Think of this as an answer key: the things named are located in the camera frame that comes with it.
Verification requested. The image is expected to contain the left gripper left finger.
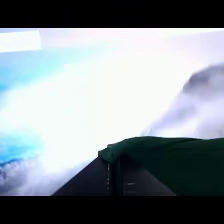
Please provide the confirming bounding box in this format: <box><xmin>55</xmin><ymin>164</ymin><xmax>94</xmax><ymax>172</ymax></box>
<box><xmin>51</xmin><ymin>155</ymin><xmax>113</xmax><ymax>197</ymax></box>

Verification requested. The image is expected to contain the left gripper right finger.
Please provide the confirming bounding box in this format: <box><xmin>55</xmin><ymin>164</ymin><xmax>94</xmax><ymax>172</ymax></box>
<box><xmin>114</xmin><ymin>154</ymin><xmax>178</xmax><ymax>197</ymax></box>

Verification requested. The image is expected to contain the dark green garment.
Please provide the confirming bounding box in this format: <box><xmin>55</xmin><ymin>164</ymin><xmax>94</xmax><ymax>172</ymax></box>
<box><xmin>97</xmin><ymin>135</ymin><xmax>224</xmax><ymax>197</ymax></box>

